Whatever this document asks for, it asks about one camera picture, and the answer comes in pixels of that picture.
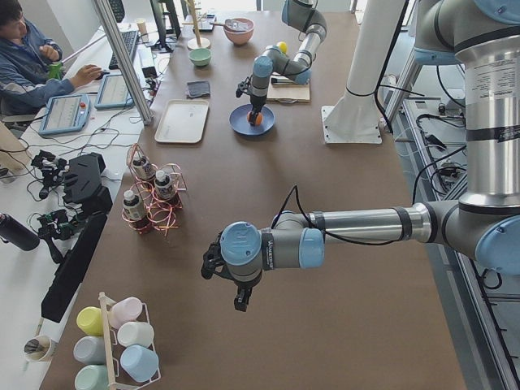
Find pink cup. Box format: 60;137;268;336
108;297;143;329

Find grey cup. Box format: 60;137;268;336
73;336;106;365

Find yellow cup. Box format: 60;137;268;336
76;306;103;336

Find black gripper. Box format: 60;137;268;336
236;76;267;125
201;240;253;311

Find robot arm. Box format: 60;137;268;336
236;1;327;128
201;1;519;311

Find wooden cup stand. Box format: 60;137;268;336
184;0;210;50

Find tea bottle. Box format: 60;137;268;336
154;170;176;202
123;189;152;234
132;155;155;181

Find black water bottle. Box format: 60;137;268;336
0;214;40;251

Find white cup rack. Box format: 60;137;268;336
98;292;163;390

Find lower right tea bottle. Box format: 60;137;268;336
123;189;152;234

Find green bowl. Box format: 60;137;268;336
188;48;211;67

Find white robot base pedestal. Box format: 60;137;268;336
322;1;408;144

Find paper cup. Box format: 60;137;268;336
24;335;58;362

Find white cup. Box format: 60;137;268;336
117;321;154;348

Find lower left tea bottle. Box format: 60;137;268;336
154;170;176;202

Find blue cup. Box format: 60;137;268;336
119;344;158;383

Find steel rod black cap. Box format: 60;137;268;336
271;77;295;85

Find top tea bottle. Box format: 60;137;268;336
132;155;155;181

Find pink bowl with ice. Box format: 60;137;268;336
223;17;254;46

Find wooden cutting board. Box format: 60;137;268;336
267;75;310;103

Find metal scoop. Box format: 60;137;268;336
211;19;249;32

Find blue plate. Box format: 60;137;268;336
229;104;275;136

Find near teach pendant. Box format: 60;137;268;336
38;93;90;137

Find green cup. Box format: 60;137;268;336
74;365;109;390

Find cream rabbit tray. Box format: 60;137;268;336
154;99;209;144

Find seated person blue jacket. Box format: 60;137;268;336
1;1;104;115

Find copper wire bottle rack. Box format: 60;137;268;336
121;144;187;235

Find far teach pendant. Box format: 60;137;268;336
94;74;134;111

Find black keyboard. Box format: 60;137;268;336
107;29;140;71

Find grey cloth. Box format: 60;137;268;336
186;80;210;98

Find teach pendant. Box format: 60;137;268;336
94;74;134;111
38;93;90;137

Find orange fruit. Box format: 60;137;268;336
247;111;263;126

